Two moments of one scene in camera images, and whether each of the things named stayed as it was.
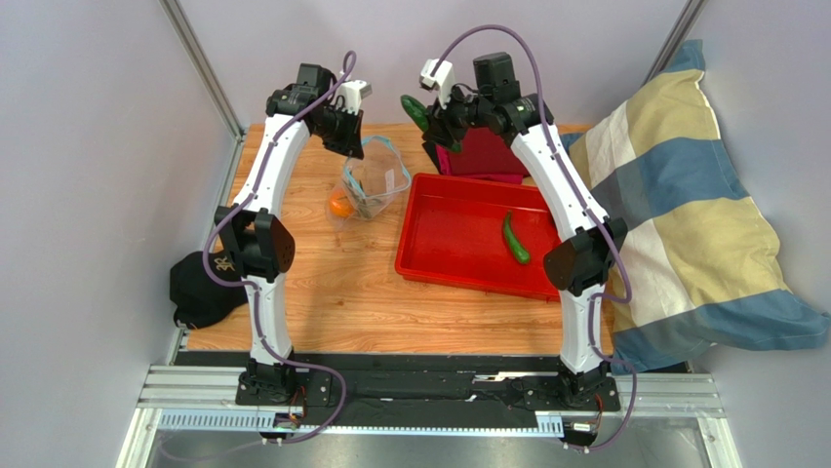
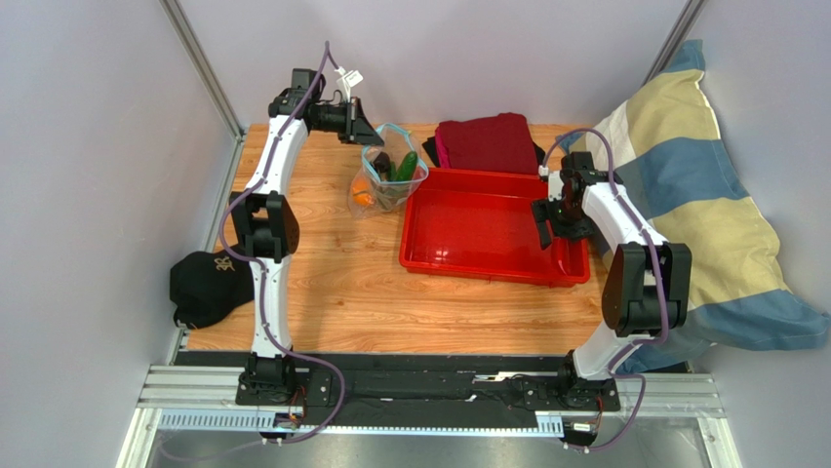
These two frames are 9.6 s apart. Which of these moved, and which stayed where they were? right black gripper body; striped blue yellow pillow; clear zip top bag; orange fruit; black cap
Moved: orange fruit; right black gripper body; clear zip top bag
Stayed: striped blue yellow pillow; black cap
